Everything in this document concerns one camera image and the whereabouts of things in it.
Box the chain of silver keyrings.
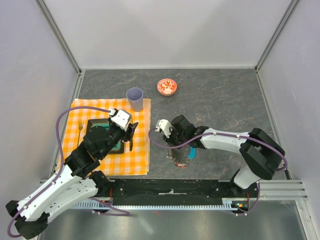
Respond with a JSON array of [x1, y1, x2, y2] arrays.
[[166, 148, 195, 169]]

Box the blue carabiner keyring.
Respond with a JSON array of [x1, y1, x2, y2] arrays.
[[187, 147, 197, 160]]

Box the red key tag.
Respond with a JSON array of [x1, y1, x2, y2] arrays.
[[175, 162, 186, 168]]

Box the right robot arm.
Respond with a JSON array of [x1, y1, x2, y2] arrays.
[[156, 115, 288, 197]]

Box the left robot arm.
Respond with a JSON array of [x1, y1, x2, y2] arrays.
[[5, 121, 138, 240]]

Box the gold knife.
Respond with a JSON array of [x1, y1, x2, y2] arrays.
[[129, 139, 134, 152]]

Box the teal square plate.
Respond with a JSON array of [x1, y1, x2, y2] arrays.
[[85, 118, 125, 155]]

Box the orange checkered cloth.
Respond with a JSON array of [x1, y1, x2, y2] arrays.
[[62, 98, 151, 176]]

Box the purple plastic cup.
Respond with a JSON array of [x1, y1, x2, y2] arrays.
[[126, 87, 144, 112]]

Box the gold fork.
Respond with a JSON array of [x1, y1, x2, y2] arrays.
[[77, 119, 83, 140]]

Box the red white patterned bowl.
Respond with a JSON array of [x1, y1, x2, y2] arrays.
[[157, 78, 178, 96]]

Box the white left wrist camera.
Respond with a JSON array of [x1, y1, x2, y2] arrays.
[[109, 108, 132, 132]]

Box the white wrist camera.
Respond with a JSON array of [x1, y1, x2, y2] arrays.
[[109, 108, 132, 132], [155, 119, 173, 138]]

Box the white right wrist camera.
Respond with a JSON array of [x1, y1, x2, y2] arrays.
[[155, 119, 173, 138]]

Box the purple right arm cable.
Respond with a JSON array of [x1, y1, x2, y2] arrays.
[[148, 127, 288, 217]]

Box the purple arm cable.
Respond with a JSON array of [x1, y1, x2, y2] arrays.
[[148, 127, 288, 217], [6, 106, 132, 238]]

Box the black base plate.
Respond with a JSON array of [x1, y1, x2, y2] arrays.
[[81, 178, 261, 207]]

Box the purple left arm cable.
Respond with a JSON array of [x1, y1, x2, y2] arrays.
[[6, 106, 132, 238]]

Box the white toothed cable rail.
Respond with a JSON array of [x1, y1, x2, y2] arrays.
[[70, 199, 237, 211]]

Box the aluminium frame rail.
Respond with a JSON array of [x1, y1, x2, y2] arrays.
[[36, 178, 310, 201]]

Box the aluminium corner post left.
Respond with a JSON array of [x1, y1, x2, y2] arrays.
[[35, 0, 82, 76]]

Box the aluminium corner post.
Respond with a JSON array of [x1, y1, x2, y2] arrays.
[[254, 0, 300, 74], [35, 0, 82, 76]]

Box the aluminium corner post right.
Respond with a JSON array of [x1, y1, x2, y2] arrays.
[[254, 0, 300, 74]]

